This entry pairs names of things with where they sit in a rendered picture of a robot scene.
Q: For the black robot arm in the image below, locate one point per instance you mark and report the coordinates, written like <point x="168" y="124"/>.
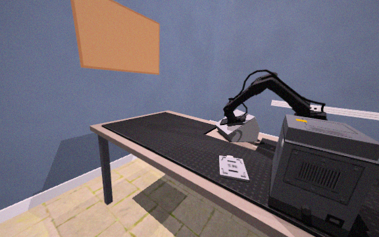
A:
<point x="299" y="105"/>

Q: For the dark grey boxy machine housing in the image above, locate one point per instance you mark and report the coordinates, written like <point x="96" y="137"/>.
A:
<point x="323" y="169"/>

